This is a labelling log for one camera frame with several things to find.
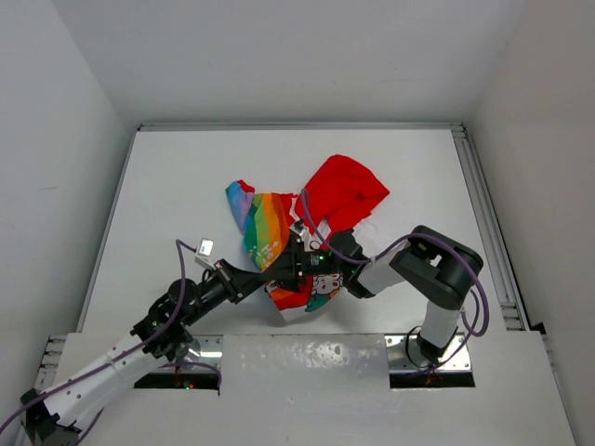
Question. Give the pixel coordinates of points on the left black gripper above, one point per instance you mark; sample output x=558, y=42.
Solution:
x=237, y=282

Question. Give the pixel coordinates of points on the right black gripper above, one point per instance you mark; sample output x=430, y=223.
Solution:
x=293, y=275

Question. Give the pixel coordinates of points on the rainbow red child jacket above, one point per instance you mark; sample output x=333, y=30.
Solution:
x=341, y=195

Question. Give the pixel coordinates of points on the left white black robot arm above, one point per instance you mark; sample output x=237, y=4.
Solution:
x=59, y=415

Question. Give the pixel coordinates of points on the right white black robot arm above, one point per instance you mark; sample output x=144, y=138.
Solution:
x=441, y=269

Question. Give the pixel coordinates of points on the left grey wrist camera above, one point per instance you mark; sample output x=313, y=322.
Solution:
x=203, y=252

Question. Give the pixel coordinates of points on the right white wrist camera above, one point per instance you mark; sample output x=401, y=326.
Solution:
x=300, y=230

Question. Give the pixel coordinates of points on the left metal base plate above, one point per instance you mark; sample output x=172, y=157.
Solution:
x=206, y=349

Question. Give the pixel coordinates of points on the metal base plate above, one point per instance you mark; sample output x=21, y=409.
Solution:
x=404, y=355
x=206, y=349

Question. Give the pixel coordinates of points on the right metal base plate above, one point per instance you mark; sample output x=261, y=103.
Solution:
x=404, y=355

